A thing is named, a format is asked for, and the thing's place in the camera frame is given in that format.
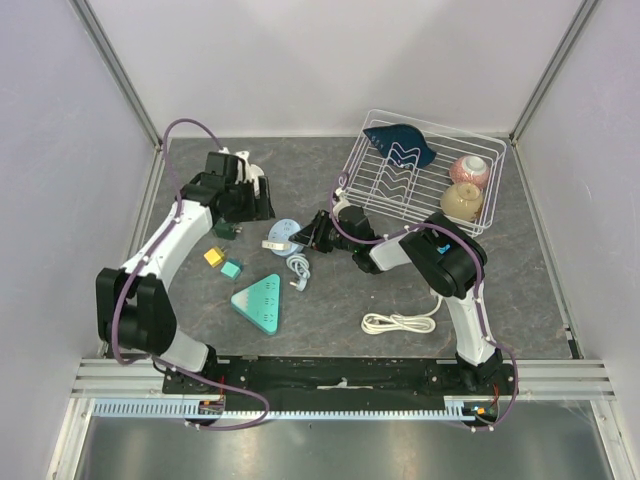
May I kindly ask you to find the white coiled power cord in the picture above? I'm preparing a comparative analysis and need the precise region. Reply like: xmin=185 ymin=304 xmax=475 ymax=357
xmin=360 ymin=292 xmax=446 ymax=335

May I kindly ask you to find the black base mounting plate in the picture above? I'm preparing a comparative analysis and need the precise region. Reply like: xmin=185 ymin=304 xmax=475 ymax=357
xmin=162 ymin=356 xmax=515 ymax=412

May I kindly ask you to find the dark blue leaf plate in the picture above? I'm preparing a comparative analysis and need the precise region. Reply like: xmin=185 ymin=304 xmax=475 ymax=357
xmin=363 ymin=124 xmax=437 ymax=169

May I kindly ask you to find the white wire dish rack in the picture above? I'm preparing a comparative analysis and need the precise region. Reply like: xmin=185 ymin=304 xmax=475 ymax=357
xmin=344 ymin=109 xmax=507 ymax=237

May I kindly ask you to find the teal cube plug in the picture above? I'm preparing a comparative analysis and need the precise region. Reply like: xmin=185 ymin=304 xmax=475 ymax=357
xmin=220 ymin=259 xmax=243 ymax=281

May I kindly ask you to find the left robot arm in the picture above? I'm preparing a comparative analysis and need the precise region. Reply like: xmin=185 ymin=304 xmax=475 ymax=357
xmin=96 ymin=148 xmax=275 ymax=393

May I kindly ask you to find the beige ceramic bowl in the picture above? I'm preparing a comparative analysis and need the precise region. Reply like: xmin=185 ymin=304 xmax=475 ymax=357
xmin=440 ymin=182 xmax=484 ymax=222

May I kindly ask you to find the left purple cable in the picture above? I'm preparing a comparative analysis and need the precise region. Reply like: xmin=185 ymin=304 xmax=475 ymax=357
xmin=112 ymin=117 xmax=271 ymax=432

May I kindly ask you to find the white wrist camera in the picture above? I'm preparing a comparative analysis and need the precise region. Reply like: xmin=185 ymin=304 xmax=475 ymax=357
xmin=219 ymin=147 xmax=264 ymax=191
xmin=331 ymin=188 xmax=351 ymax=217

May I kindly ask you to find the white plug adapter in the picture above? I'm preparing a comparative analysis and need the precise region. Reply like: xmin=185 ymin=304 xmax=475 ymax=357
xmin=261 ymin=240 xmax=291 ymax=252

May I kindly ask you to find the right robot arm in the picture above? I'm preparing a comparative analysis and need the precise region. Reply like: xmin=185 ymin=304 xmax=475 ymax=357
xmin=289 ymin=206 xmax=503 ymax=394

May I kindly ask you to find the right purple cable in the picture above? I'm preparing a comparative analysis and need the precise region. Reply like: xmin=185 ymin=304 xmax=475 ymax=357
xmin=329 ymin=172 xmax=517 ymax=434

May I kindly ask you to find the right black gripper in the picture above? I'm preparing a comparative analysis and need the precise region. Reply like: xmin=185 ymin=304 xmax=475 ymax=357
xmin=292 ymin=209 xmax=358 ymax=253

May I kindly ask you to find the teal triangular power strip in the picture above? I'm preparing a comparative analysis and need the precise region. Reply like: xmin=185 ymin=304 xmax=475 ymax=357
xmin=230 ymin=274 xmax=281 ymax=335

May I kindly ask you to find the round light blue socket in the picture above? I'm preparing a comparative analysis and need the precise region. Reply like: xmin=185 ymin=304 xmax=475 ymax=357
xmin=267 ymin=219 xmax=303 ymax=257

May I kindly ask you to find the grey coiled socket cord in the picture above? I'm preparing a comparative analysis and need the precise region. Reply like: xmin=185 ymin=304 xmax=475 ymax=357
xmin=283 ymin=253 xmax=311 ymax=292

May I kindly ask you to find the pink patterned bowl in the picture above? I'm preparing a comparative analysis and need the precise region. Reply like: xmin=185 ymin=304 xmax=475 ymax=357
xmin=449 ymin=155 xmax=490 ymax=190

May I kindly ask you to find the light blue cable duct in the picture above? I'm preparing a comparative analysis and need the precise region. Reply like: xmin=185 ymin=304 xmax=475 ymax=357
xmin=154 ymin=397 xmax=501 ymax=421

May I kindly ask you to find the yellow cube plug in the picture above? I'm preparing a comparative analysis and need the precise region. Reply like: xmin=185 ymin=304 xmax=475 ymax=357
xmin=203 ymin=247 xmax=226 ymax=268

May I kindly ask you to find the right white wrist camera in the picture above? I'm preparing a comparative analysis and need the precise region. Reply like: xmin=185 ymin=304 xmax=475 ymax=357
xmin=331 ymin=188 xmax=351 ymax=217

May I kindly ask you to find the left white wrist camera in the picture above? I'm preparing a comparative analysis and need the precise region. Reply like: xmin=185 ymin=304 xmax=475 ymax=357
xmin=219 ymin=147 xmax=264 ymax=191

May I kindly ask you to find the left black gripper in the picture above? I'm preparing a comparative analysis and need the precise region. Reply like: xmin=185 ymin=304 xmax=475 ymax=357
xmin=222 ymin=176 xmax=274 ymax=225

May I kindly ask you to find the purple cable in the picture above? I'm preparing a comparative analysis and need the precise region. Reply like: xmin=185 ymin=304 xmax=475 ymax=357
xmin=112 ymin=117 xmax=271 ymax=432
xmin=329 ymin=172 xmax=517 ymax=434

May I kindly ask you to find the dark green cube plug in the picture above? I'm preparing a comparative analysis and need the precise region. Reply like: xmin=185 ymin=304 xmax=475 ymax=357
xmin=213 ymin=219 xmax=243 ymax=241

